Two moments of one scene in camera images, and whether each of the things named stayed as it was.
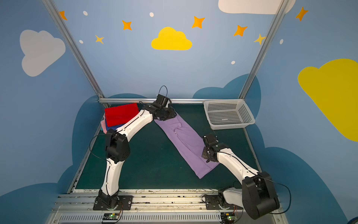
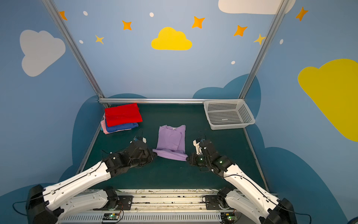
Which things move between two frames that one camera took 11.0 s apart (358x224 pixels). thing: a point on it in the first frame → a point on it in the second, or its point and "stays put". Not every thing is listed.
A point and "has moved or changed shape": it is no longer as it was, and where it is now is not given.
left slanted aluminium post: (76, 51) stays put
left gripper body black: (167, 114) → (146, 154)
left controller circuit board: (110, 216) stays put
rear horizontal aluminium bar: (125, 100) stays put
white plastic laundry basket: (223, 114) stays put
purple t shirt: (190, 145) has moved or changed shape
